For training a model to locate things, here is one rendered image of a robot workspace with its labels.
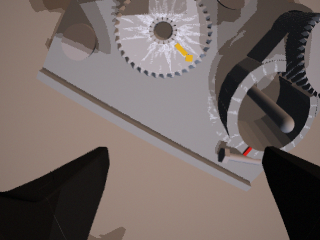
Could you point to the tan gear with yellow arrow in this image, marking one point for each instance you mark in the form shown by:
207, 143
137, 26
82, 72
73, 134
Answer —
173, 55

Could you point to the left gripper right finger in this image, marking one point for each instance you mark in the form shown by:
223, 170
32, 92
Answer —
295, 185

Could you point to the grey metal pin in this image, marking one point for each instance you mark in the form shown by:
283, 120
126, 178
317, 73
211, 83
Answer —
282, 120

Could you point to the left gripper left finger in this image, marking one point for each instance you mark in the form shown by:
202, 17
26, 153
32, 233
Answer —
60, 205

